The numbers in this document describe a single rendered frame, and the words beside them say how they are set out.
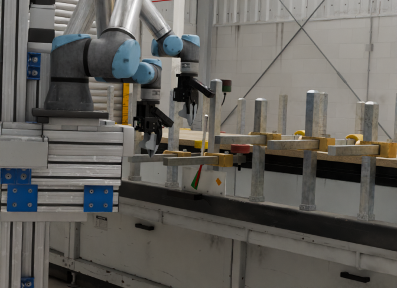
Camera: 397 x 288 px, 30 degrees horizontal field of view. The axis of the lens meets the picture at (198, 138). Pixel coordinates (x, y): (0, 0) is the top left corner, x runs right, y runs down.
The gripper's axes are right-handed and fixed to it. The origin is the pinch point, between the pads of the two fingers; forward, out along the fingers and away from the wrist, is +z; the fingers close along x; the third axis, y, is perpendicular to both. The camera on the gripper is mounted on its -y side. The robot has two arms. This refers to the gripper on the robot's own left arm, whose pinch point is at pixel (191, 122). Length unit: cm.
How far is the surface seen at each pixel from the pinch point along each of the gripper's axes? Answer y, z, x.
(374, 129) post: -78, -2, 18
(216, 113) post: -7.5, -4.0, -7.4
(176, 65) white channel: 84, -31, -143
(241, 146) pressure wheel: -16.1, 9.3, -15.2
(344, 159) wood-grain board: -62, 11, -8
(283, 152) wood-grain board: -33.1, 10.5, -18.6
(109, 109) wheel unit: 159, 0, -184
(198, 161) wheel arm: -6.6, 14.7, 6.0
